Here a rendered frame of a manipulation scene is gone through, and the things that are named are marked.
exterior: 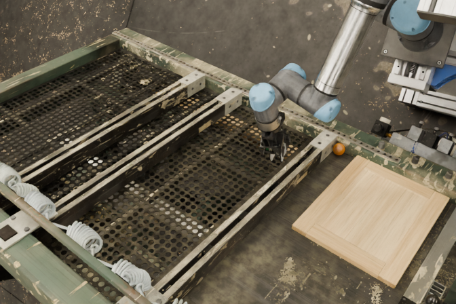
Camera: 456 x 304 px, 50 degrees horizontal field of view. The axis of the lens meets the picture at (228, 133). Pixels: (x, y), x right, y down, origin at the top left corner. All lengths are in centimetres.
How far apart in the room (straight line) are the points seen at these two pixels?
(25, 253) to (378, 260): 108
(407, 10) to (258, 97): 58
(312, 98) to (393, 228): 60
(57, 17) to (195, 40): 149
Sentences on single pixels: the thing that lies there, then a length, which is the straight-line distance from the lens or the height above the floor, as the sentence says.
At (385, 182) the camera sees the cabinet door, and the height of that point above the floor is 95.
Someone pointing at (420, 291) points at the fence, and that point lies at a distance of 163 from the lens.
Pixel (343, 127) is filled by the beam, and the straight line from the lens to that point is 212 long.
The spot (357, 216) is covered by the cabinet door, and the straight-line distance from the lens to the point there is 179.
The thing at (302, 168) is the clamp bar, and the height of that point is 114.
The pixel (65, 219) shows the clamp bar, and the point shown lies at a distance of 174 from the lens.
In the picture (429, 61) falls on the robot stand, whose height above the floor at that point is 104.
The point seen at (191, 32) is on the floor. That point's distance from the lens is 360.
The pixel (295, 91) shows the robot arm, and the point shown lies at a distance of 145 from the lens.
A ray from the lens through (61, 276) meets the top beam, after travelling 151.
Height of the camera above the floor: 286
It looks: 60 degrees down
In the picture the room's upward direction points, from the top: 82 degrees counter-clockwise
